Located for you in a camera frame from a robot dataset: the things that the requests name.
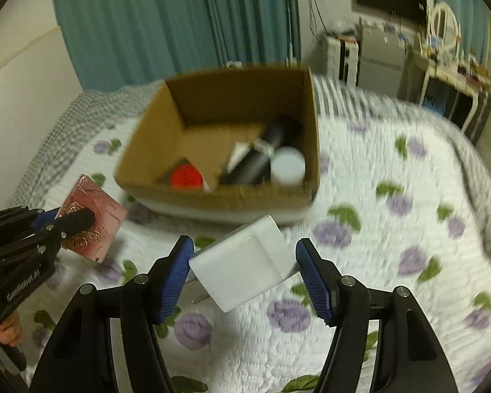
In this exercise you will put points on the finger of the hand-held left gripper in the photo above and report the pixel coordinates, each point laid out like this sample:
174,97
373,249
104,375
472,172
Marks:
45,219
77,221

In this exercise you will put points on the dark suitcase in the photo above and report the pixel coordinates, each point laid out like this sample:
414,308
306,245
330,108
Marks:
480,114

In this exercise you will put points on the pink patterned box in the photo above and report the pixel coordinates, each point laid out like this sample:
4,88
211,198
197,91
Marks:
102,213

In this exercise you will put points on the white square box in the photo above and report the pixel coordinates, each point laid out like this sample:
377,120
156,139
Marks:
241,262

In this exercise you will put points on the white dressing table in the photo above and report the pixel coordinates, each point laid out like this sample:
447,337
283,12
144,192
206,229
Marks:
442,69

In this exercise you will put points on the white oval vanity mirror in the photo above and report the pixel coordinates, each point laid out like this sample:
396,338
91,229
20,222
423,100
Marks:
444,24

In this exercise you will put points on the white pole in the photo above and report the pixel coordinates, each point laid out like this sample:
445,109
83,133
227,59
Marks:
291,53

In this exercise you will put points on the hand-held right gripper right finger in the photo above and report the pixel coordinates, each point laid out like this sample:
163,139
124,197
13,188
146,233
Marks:
315,282

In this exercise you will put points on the black remote control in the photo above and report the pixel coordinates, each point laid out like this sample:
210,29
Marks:
284,131

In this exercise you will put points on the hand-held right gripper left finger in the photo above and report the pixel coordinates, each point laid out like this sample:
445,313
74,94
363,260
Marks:
176,278

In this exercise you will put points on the blue plastic basket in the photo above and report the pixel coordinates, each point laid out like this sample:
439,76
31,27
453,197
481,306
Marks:
435,98

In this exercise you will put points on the small white box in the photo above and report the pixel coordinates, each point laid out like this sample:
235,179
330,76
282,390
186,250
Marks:
240,153

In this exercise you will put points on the white floral quilt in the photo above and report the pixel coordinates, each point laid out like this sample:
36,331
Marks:
372,294

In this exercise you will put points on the grey checked bedsheet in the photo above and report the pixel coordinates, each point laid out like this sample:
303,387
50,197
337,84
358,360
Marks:
65,123

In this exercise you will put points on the white cylindrical electric device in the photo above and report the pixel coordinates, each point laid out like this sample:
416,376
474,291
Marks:
287,166

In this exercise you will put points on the brown cardboard box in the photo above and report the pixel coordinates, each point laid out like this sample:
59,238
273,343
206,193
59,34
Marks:
229,202

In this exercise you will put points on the white bottle with red cap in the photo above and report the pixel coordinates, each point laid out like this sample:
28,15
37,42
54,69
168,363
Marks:
186,177

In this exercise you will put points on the grey small fridge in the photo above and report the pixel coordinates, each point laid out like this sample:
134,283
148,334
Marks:
384,61

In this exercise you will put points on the person's left hand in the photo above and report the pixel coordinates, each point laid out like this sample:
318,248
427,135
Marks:
10,329

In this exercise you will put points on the clear water jug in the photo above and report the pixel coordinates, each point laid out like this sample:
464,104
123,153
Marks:
233,64

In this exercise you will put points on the teal curtain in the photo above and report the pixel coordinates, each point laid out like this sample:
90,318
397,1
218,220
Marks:
127,20
253,12
470,8

